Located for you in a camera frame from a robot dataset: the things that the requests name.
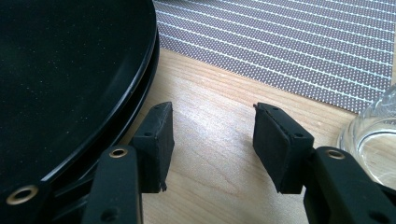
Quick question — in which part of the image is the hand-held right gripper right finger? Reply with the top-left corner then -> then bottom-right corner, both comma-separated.
252,102 -> 315,194

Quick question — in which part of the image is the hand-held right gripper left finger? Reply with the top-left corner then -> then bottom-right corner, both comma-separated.
129,101 -> 176,194

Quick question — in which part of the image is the clear drinking glass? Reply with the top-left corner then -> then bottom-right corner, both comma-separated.
337,83 -> 396,189

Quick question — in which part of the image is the grey striped placemat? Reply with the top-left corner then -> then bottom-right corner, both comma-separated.
152,0 -> 396,115

